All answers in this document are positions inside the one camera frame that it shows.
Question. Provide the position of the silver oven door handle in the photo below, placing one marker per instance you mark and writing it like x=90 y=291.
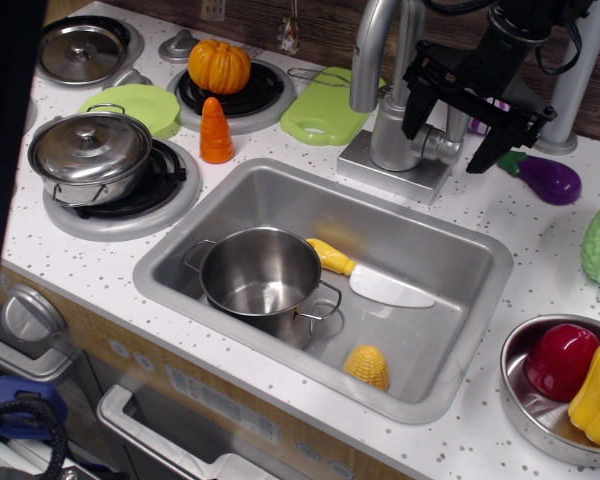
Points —
x=164 y=452

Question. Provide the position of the grey vertical post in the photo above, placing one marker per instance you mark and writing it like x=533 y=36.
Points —
x=557 y=137

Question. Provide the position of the green toy cutting board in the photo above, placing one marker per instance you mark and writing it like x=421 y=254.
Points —
x=322 y=116

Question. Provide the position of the blue clamp with cable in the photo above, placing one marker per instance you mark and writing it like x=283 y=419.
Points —
x=33 y=410

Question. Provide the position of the purple toy eggplant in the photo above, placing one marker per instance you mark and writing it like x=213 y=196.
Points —
x=553 y=182

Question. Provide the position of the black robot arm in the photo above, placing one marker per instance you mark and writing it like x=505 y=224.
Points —
x=558 y=14

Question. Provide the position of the wire whisk utensil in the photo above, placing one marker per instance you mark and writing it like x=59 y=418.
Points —
x=321 y=77

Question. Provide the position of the orange toy carrot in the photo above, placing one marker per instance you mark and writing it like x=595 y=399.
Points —
x=216 y=143

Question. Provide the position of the yellow toy corn piece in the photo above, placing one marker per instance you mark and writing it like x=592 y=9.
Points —
x=368 y=364

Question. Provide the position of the yellow handled toy knife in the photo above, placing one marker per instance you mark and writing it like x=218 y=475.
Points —
x=371 y=283

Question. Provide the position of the back right stove burner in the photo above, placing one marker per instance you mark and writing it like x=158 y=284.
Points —
x=260 y=104

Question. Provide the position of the open steel pot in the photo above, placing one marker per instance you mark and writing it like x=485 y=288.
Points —
x=268 y=278

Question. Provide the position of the red toy pepper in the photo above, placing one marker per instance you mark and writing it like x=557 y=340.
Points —
x=558 y=363

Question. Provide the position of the steel bowl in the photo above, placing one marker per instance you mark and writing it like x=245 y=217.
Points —
x=540 y=420

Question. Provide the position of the green plastic plate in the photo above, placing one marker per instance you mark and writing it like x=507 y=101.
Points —
x=155 y=107

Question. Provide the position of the grey stove knob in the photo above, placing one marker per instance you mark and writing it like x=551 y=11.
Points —
x=177 y=49

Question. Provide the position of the front left stove burner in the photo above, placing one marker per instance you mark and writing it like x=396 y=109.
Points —
x=167 y=190

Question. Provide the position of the orange toy pumpkin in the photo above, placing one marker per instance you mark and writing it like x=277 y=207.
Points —
x=219 y=67

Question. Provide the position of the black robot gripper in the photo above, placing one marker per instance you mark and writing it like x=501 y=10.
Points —
x=484 y=83

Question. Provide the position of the steel pan lid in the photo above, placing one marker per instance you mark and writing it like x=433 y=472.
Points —
x=80 y=54

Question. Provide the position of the silver faucet lever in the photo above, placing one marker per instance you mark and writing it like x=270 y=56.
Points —
x=445 y=144

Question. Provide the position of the silver oven dial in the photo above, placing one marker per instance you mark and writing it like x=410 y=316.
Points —
x=29 y=317

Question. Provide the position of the silver toy faucet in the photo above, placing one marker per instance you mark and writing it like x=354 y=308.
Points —
x=384 y=157

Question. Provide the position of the lidded steel pot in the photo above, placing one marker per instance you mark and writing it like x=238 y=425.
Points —
x=90 y=158

